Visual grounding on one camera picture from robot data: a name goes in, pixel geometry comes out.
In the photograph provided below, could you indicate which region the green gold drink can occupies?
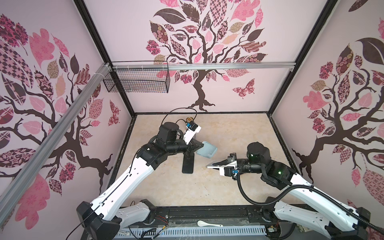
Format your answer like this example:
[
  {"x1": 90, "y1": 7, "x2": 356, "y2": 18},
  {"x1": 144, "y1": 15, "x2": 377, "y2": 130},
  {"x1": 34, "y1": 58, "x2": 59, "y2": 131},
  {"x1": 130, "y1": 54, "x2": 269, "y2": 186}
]
[{"x1": 186, "y1": 117, "x2": 194, "y2": 123}]

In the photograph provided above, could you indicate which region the silver aluminium bar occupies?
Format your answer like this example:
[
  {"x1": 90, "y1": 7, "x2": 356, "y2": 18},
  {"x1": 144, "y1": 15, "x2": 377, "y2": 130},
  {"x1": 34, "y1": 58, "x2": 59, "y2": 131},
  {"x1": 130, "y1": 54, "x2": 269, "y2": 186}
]
[
  {"x1": 1, "y1": 63, "x2": 111, "y2": 224},
  {"x1": 113, "y1": 62, "x2": 296, "y2": 71}
]

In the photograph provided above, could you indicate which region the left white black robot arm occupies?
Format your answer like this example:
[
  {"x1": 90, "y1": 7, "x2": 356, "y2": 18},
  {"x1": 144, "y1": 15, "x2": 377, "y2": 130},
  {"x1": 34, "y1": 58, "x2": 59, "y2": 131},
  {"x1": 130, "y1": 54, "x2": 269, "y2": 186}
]
[{"x1": 77, "y1": 121, "x2": 204, "y2": 240}]

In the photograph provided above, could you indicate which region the black wire basket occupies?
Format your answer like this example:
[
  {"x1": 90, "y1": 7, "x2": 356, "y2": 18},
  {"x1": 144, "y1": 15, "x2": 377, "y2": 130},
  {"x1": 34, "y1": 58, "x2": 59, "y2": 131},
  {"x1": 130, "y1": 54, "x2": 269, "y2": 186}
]
[{"x1": 103, "y1": 60, "x2": 171, "y2": 94}]

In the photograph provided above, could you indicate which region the white plastic spoon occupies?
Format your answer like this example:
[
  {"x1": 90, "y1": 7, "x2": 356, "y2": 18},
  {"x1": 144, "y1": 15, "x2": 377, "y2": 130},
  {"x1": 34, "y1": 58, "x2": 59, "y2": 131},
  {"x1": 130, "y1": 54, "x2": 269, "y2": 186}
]
[{"x1": 197, "y1": 220, "x2": 224, "y2": 228}]

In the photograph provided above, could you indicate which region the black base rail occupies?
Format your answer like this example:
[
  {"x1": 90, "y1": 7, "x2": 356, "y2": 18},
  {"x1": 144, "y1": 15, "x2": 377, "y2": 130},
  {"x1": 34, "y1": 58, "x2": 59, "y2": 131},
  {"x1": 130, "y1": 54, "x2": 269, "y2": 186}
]
[{"x1": 119, "y1": 204, "x2": 271, "y2": 226}]

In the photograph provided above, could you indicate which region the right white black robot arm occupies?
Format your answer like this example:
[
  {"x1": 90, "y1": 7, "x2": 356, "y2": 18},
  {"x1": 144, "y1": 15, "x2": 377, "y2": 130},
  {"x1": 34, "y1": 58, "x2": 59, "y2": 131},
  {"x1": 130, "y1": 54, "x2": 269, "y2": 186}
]
[{"x1": 211, "y1": 142, "x2": 370, "y2": 240}]

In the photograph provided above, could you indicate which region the left black thin cable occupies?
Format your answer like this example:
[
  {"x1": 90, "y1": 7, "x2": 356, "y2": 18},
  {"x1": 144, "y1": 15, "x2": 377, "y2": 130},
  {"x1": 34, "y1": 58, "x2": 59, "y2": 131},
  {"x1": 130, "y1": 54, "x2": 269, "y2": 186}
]
[{"x1": 160, "y1": 107, "x2": 199, "y2": 127}]

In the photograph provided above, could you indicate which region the silver aluminium bar left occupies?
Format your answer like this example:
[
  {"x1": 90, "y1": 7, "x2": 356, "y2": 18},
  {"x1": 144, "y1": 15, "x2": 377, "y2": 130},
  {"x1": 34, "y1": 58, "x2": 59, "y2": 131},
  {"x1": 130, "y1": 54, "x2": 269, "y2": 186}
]
[{"x1": 1, "y1": 63, "x2": 111, "y2": 224}]

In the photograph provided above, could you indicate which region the white slotted cable duct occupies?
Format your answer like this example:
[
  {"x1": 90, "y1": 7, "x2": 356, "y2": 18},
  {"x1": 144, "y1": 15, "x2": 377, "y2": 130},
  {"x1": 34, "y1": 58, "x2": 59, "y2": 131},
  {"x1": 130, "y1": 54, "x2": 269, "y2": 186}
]
[{"x1": 114, "y1": 226, "x2": 267, "y2": 240}]

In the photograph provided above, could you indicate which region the silver aluminium bar back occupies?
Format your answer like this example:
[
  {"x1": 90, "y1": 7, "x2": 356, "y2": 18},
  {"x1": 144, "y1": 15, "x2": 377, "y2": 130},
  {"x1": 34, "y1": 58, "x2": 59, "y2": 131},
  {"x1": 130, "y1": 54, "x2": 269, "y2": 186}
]
[{"x1": 113, "y1": 62, "x2": 296, "y2": 71}]

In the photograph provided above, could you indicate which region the black phone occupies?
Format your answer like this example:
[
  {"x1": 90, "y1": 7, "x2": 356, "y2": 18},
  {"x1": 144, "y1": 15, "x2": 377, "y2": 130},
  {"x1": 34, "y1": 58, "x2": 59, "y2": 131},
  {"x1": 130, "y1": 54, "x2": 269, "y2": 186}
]
[
  {"x1": 206, "y1": 161, "x2": 228, "y2": 169},
  {"x1": 182, "y1": 153, "x2": 195, "y2": 174}
]

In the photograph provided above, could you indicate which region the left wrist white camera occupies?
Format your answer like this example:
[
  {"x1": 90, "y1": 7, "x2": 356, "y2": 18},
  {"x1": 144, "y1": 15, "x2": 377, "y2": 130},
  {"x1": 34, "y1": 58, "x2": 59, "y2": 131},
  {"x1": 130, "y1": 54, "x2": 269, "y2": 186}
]
[{"x1": 183, "y1": 121, "x2": 202, "y2": 145}]

